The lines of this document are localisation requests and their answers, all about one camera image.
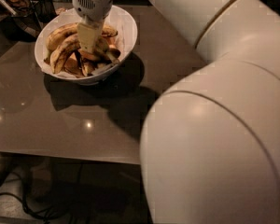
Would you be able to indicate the large spotted banana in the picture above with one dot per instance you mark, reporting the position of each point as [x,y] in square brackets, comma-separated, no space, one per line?
[103,53]
[56,37]

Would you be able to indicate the white bowl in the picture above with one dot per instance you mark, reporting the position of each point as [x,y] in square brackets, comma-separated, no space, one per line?
[119,18]

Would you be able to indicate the small banana pieces in bowl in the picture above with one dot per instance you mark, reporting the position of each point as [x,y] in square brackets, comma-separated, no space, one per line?
[73,67]

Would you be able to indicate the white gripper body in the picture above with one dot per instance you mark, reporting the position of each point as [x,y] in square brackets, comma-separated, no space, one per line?
[93,6]

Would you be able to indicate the black mesh pen cup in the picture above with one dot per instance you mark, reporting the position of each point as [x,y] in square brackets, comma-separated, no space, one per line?
[45,10]

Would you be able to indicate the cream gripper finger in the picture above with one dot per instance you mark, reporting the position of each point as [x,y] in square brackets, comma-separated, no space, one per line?
[88,34]

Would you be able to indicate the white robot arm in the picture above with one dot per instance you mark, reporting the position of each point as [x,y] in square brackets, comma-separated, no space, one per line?
[210,145]

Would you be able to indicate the dark mesh tray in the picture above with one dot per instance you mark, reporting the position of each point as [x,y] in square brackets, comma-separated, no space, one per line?
[25,25]

